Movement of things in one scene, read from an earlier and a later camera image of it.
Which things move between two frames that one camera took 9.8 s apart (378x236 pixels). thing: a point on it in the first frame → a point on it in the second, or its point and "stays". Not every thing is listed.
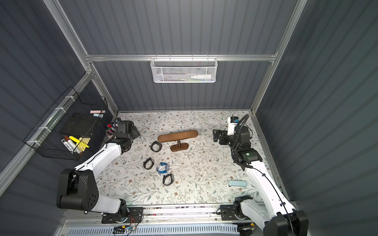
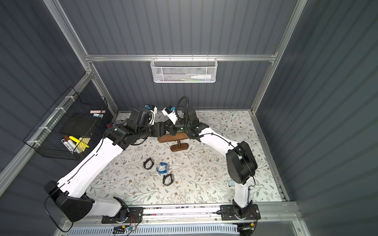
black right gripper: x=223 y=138 → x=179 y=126
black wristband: x=167 y=179 stays
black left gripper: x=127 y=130 → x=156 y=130
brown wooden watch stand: x=179 y=147 stays
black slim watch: x=144 y=162 stays
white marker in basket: x=67 y=145 stays
